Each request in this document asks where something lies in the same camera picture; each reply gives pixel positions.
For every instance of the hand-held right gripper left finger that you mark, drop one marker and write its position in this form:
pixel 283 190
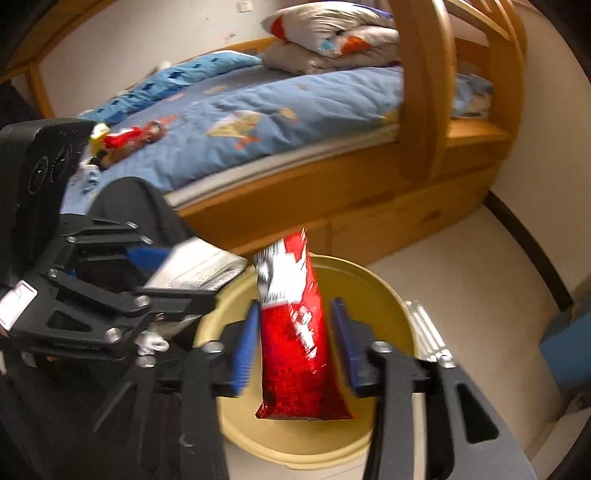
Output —
pixel 244 355

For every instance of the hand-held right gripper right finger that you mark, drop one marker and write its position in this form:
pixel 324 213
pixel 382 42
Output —
pixel 346 355

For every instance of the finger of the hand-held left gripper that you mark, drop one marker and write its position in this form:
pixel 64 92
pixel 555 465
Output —
pixel 147 256
pixel 175 300

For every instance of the silver foil packet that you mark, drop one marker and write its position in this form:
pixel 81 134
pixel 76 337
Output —
pixel 198 267

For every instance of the red snack packet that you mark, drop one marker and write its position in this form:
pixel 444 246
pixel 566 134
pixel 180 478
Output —
pixel 295 360

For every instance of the dark cloth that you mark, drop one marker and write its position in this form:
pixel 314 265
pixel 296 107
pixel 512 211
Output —
pixel 138 203

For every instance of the red crumpled wrapper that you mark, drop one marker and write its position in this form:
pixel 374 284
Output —
pixel 131 138

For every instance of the white mattress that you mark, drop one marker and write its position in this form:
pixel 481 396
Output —
pixel 286 159

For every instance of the blue patterned pillow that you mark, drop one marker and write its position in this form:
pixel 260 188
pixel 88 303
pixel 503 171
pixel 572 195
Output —
pixel 194 74

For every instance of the blue printed bed sheet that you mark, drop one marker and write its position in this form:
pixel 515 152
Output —
pixel 300 106

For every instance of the blue box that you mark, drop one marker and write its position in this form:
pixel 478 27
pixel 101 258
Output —
pixel 568 355

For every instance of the folded beige printed quilt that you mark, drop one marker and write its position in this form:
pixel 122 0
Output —
pixel 332 41

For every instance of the white wall socket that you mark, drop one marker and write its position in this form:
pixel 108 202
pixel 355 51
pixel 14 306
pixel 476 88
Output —
pixel 244 6

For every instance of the wooden bunk bed frame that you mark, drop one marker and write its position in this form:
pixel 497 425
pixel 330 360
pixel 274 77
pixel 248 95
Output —
pixel 418 92

